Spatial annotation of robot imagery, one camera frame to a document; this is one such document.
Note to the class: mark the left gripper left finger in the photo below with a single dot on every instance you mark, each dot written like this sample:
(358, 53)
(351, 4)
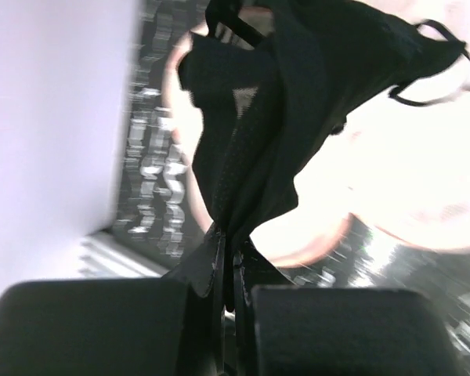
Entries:
(170, 325)

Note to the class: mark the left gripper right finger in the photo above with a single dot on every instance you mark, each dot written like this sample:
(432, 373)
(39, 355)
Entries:
(284, 329)

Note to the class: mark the black bra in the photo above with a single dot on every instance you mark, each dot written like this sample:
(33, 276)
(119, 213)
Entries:
(270, 101)

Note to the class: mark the pink mesh bra laundry bag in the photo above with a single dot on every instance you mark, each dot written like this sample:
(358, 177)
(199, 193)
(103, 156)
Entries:
(401, 166)

